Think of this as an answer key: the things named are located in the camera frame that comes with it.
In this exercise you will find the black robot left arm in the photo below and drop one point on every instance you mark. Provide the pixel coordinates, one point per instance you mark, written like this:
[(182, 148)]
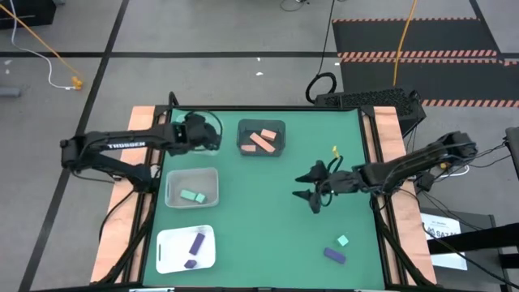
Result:
[(93, 146)]

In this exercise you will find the white plastic bin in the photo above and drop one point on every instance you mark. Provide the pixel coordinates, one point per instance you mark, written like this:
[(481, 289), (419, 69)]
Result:
[(174, 247)]

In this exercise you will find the short thick orange block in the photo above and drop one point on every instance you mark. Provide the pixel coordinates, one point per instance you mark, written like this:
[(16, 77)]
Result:
[(268, 134)]

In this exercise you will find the white printed paper sheet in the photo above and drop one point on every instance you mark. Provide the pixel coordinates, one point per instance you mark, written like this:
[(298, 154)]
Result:
[(442, 243)]

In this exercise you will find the black perforated computer case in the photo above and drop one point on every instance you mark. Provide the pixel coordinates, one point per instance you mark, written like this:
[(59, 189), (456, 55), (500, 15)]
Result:
[(365, 97)]

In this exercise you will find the black floor box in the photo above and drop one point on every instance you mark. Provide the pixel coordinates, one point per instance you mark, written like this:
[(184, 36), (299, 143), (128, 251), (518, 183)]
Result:
[(24, 14)]

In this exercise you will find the long purple block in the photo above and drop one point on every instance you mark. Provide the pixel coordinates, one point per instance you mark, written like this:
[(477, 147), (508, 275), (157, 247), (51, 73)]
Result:
[(197, 243), (335, 255)]

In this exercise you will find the black hazard-striped floor mat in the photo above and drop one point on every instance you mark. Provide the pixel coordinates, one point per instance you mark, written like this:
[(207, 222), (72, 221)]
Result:
[(405, 36)]

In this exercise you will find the black aluminium table frame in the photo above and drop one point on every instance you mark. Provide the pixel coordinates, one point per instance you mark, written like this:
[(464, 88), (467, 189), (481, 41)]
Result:
[(263, 108)]

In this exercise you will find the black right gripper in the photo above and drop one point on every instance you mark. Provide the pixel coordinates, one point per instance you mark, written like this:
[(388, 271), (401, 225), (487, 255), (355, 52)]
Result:
[(340, 182)]

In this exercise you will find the long orange block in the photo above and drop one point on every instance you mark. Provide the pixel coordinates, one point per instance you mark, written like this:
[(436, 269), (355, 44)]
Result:
[(262, 142)]

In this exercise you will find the short purple block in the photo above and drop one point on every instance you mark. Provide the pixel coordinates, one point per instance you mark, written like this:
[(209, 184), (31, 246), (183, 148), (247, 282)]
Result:
[(190, 264)]

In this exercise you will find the dark grey side table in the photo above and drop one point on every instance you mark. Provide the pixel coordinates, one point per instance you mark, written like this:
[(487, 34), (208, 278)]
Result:
[(482, 221)]

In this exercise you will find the wooden side board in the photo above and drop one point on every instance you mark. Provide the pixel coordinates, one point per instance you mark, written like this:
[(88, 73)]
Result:
[(138, 117), (387, 121)]

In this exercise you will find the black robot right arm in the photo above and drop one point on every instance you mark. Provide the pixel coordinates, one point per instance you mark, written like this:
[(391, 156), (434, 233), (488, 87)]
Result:
[(405, 164)]

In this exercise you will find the long mint block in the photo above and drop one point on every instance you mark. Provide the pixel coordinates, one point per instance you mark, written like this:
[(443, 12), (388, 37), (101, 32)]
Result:
[(187, 194)]

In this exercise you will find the grey floor object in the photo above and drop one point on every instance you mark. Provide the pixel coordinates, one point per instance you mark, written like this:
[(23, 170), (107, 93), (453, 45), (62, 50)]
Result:
[(9, 92)]

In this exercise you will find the light grey translucent bin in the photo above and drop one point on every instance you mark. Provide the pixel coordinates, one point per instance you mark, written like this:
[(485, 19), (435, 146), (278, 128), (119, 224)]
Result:
[(190, 178)]

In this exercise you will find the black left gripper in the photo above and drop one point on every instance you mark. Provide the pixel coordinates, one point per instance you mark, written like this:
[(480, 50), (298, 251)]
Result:
[(198, 131)]

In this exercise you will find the dark grey plastic bin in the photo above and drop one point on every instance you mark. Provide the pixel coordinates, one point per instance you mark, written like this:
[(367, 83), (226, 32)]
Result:
[(251, 127)]

